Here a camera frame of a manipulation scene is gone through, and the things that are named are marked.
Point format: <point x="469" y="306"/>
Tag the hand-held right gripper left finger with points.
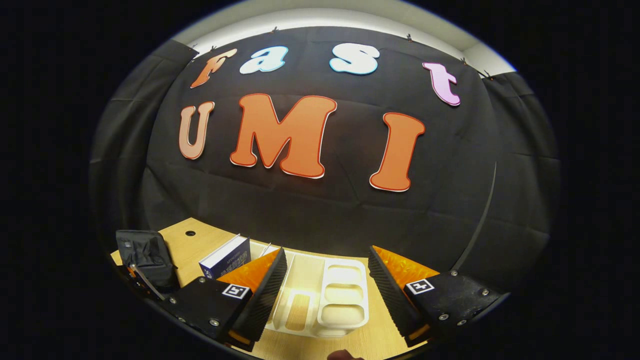
<point x="200" y="305"/>

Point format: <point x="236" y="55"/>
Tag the white bookshelf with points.
<point x="345" y="300"/>

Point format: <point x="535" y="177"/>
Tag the blue cover book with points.
<point x="227" y="257"/>

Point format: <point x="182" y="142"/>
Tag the black schoolbag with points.
<point x="147" y="255"/>

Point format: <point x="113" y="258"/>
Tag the black backdrop cloth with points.
<point x="325" y="210"/>

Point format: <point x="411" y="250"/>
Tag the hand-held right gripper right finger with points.
<point x="450" y="297"/>

